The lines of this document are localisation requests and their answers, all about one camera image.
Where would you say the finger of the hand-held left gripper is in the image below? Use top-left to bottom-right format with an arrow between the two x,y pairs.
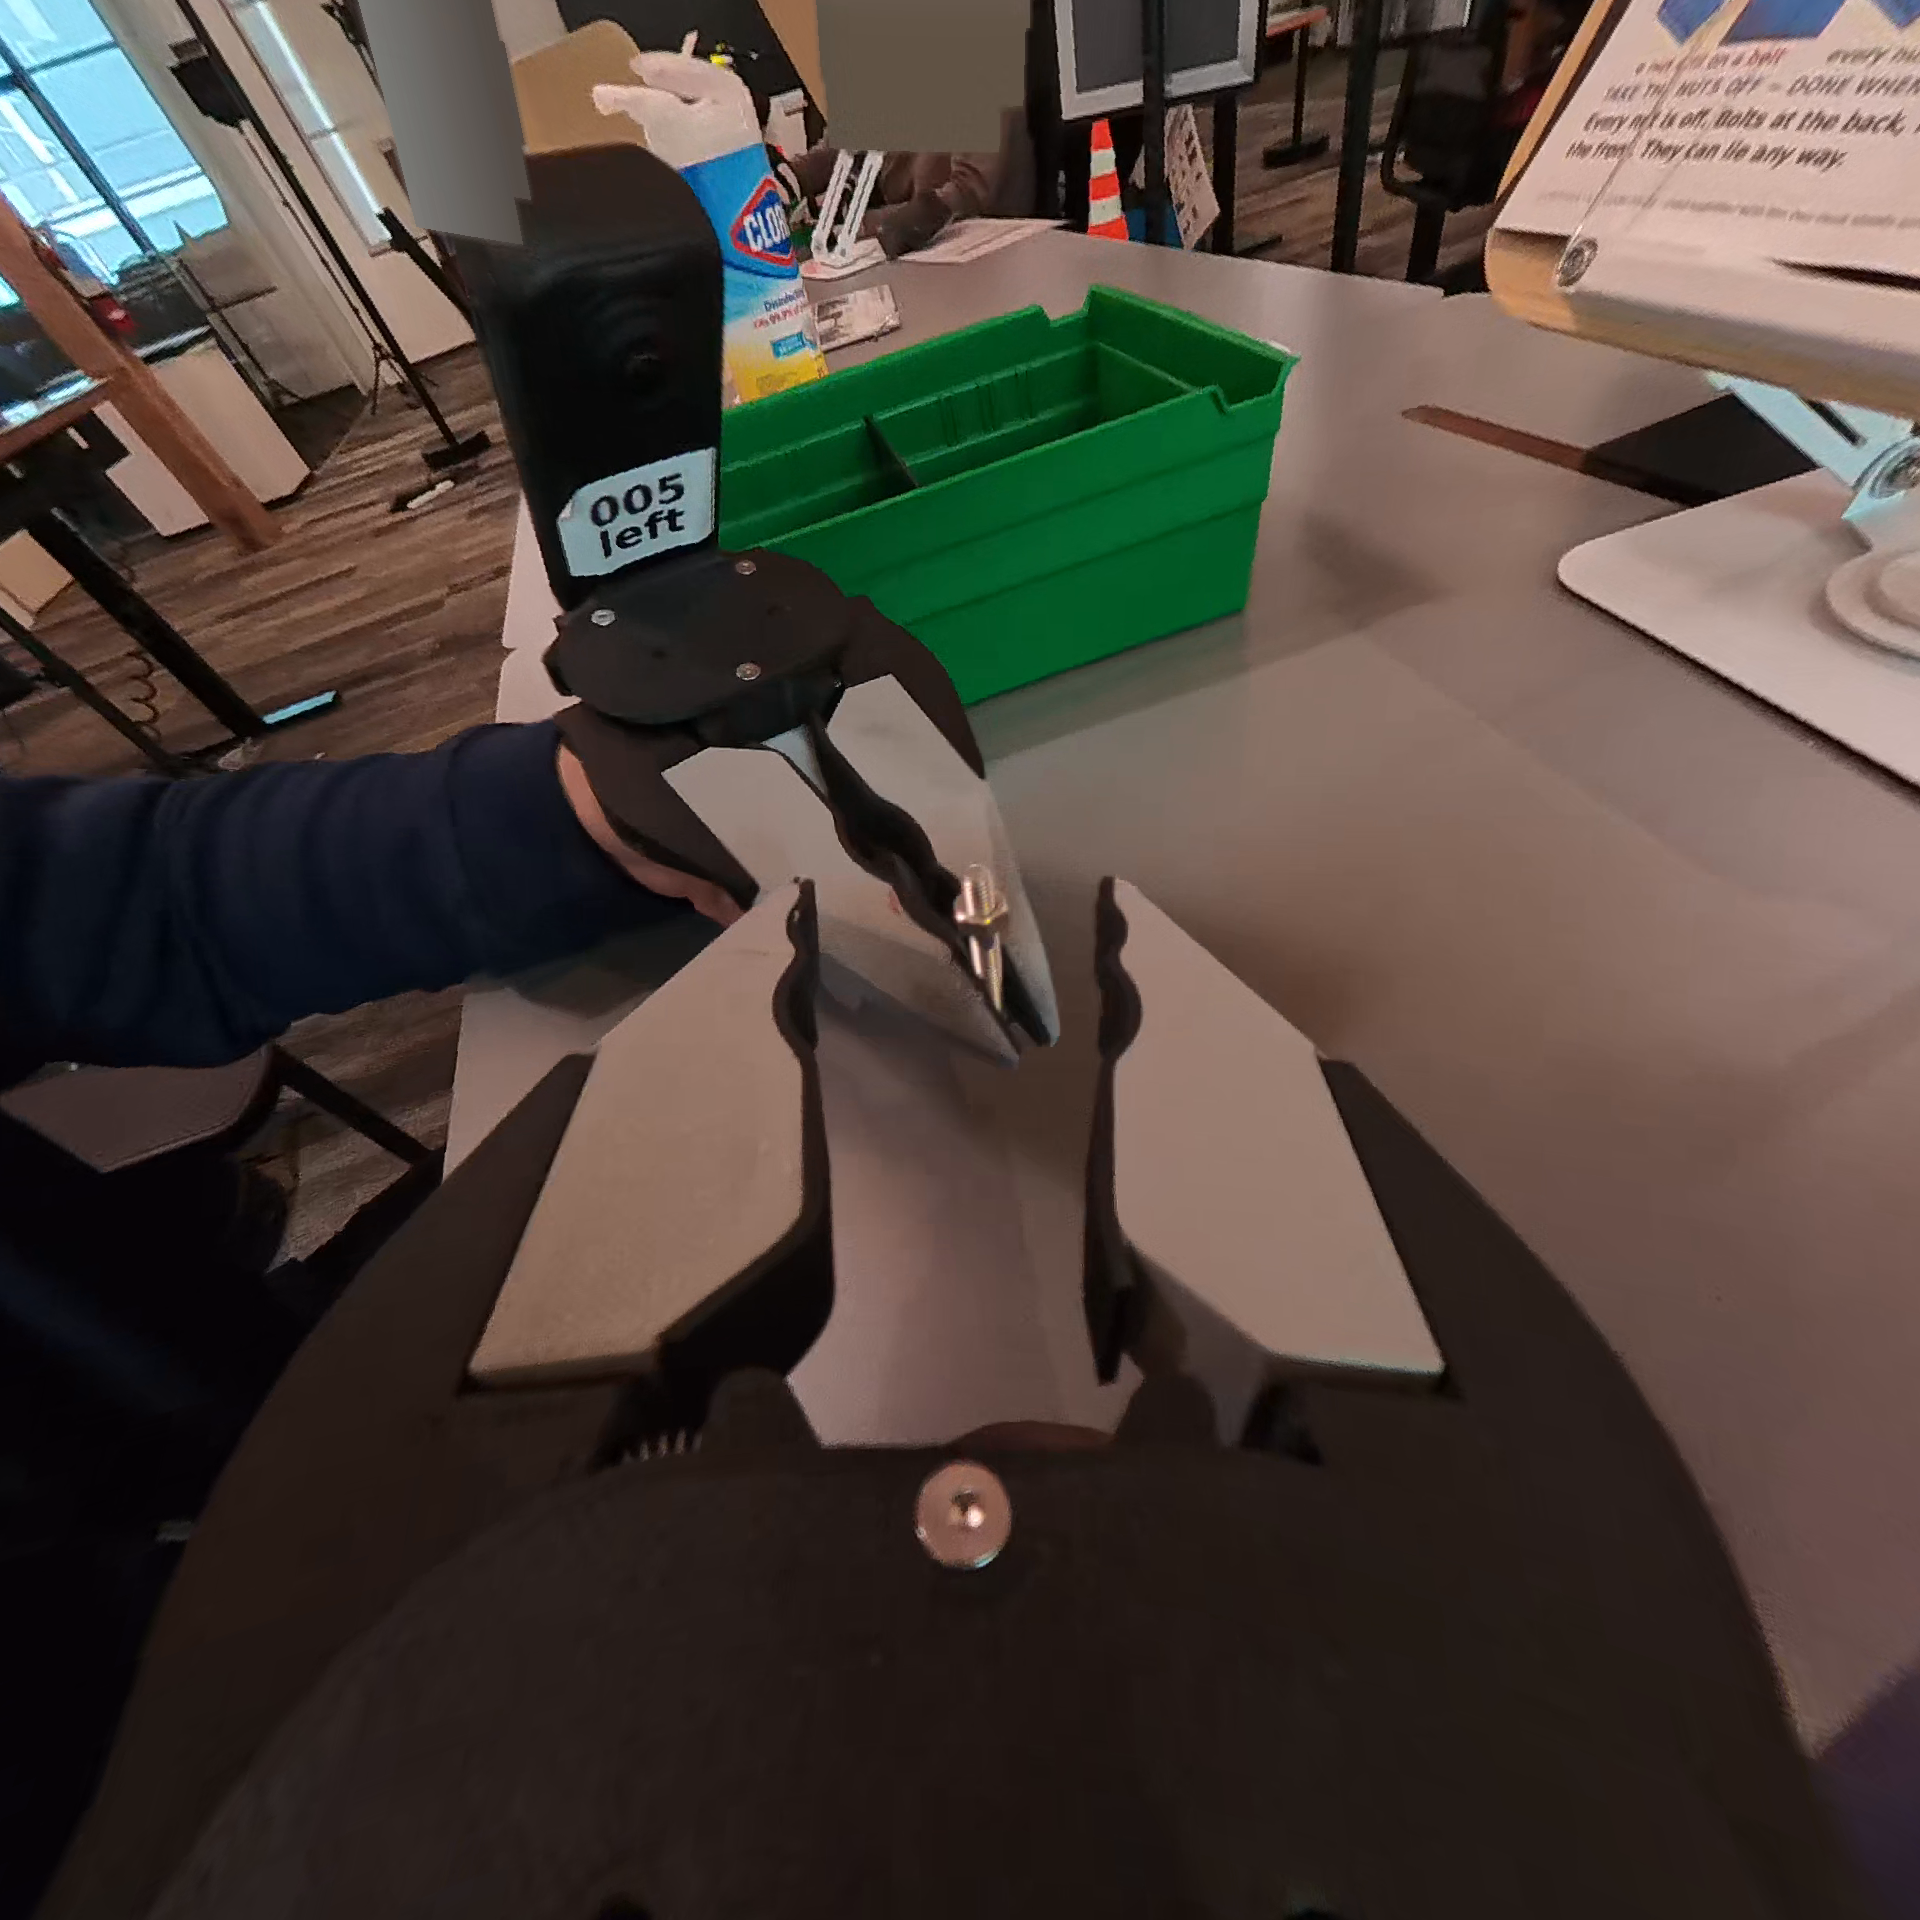
661,736 -> 1038,1069
815,592 -> 1066,1052

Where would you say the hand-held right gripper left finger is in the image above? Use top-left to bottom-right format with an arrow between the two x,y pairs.
468,878 -> 836,1383

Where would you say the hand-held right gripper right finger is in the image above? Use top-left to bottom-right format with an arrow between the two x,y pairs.
1079,878 -> 1449,1449

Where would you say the silver metal bolt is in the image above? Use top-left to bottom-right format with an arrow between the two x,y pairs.
954,863 -> 1021,1010

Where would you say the green plastic bin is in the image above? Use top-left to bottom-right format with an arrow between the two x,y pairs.
717,285 -> 1300,705

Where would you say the person's left forearm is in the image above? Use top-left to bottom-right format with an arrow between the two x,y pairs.
0,718 -> 713,1085

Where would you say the person's left hand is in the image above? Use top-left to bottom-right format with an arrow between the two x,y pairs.
556,737 -> 751,924

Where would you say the cleaner spray bottle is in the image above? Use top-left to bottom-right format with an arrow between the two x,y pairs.
593,45 -> 833,409

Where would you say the cardboard box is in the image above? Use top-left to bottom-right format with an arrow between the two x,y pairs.
510,20 -> 706,154

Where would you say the small white folding stand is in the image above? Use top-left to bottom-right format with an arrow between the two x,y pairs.
806,151 -> 890,276

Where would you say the black tripod stand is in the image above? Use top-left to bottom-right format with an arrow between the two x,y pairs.
170,0 -> 492,470

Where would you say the white paper sheet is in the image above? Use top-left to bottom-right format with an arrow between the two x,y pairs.
900,216 -> 1061,264

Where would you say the wooden table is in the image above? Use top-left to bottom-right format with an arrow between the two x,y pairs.
0,194 -> 287,550

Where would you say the person's dark blue clothing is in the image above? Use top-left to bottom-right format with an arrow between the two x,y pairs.
0,1079 -> 452,1920

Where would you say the framed display panel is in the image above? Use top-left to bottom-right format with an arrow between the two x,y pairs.
1054,0 -> 1262,125

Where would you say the white board stand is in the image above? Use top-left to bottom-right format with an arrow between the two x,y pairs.
1557,359 -> 1920,788

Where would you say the instruction sheet board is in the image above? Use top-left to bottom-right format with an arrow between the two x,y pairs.
1486,0 -> 1920,359

